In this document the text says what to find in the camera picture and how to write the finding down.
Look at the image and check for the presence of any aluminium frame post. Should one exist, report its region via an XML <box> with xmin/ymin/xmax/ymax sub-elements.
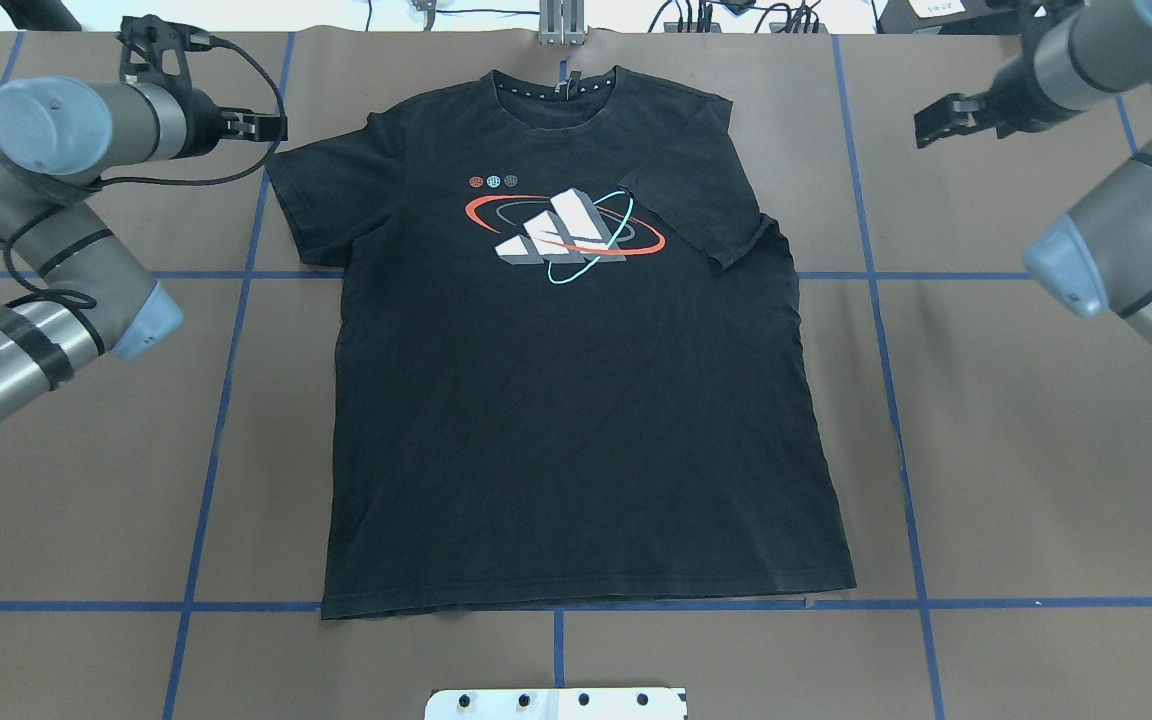
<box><xmin>538</xmin><ymin>0</ymin><xmax>588</xmax><ymax>47</ymax></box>

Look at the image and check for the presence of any black graphic t-shirt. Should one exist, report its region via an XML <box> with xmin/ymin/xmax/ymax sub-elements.
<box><xmin>268</xmin><ymin>67</ymin><xmax>856</xmax><ymax>621</ymax></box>

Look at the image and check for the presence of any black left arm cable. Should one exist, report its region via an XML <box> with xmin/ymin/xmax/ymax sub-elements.
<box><xmin>1</xmin><ymin>35</ymin><xmax>287</xmax><ymax>311</ymax></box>

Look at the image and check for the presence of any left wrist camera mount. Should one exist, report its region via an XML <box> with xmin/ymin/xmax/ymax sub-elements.
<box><xmin>116</xmin><ymin>14</ymin><xmax>212</xmax><ymax>100</ymax></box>

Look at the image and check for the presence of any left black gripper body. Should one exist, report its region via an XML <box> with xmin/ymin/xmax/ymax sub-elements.
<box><xmin>184</xmin><ymin>92</ymin><xmax>244</xmax><ymax>158</ymax></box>

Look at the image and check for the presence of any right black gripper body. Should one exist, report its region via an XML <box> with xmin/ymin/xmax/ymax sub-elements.
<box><xmin>972</xmin><ymin>88</ymin><xmax>1026</xmax><ymax>138</ymax></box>

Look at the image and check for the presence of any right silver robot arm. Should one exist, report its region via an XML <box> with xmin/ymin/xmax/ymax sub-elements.
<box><xmin>914</xmin><ymin>1</ymin><xmax>1152</xmax><ymax>346</ymax></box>

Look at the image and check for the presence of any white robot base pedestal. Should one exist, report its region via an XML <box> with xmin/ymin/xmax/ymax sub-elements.
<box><xmin>422</xmin><ymin>685</ymin><xmax>689</xmax><ymax>719</ymax></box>

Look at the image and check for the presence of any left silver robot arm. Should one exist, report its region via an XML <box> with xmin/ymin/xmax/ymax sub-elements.
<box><xmin>0</xmin><ymin>76</ymin><xmax>288</xmax><ymax>420</ymax></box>

